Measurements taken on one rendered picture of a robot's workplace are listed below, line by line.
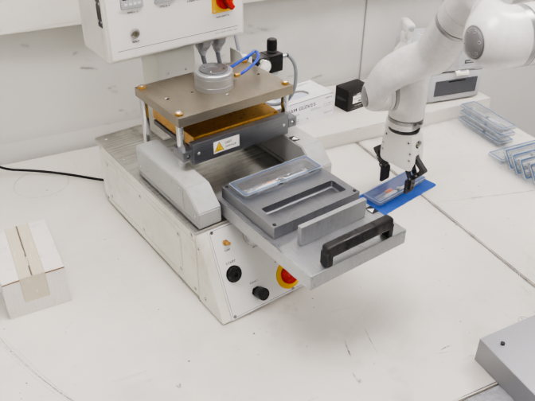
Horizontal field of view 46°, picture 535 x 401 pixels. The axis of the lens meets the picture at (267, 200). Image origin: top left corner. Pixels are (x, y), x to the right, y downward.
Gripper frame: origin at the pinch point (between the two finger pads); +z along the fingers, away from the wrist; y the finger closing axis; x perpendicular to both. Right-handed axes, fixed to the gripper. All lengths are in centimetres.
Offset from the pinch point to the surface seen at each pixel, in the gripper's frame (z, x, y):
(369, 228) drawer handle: -22, 46, -28
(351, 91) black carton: -7.4, -19.4, 34.0
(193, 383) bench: 4, 75, -16
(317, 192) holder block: -19.6, 41.2, -11.3
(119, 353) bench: 4, 81, -2
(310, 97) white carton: -8.1, -6.1, 38.0
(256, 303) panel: 2, 55, -9
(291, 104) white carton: -8.2, 1.4, 37.8
